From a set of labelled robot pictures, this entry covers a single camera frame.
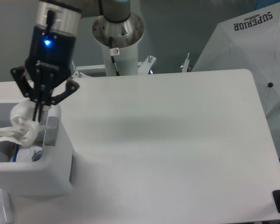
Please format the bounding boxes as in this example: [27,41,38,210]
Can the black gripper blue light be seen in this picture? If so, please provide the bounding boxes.
[10,26,79,122]

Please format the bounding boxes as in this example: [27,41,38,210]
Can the clear plastic wrapper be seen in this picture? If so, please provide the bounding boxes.
[0,99,57,147]

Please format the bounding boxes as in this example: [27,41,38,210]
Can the white plastic bag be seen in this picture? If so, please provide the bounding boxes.
[15,145,42,162]

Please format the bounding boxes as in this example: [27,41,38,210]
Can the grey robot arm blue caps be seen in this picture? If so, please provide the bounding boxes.
[10,0,131,122]

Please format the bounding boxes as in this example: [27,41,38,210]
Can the white trash can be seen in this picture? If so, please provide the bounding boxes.
[0,105,75,196]

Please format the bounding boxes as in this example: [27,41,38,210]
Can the blue yellow package in bin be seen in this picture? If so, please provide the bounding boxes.
[10,144,23,162]

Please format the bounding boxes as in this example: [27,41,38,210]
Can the white patterned packet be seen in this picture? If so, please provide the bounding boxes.
[0,189,14,224]

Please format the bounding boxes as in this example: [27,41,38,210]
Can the white umbrella with lettering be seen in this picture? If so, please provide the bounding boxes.
[193,2,280,157]

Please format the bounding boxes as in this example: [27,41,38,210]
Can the black cable on pedestal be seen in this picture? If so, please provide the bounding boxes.
[108,36,121,77]

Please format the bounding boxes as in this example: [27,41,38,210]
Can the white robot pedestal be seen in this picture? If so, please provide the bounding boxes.
[92,13,144,77]

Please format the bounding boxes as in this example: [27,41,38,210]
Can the white pedestal base brackets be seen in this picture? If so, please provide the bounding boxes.
[72,53,192,78]

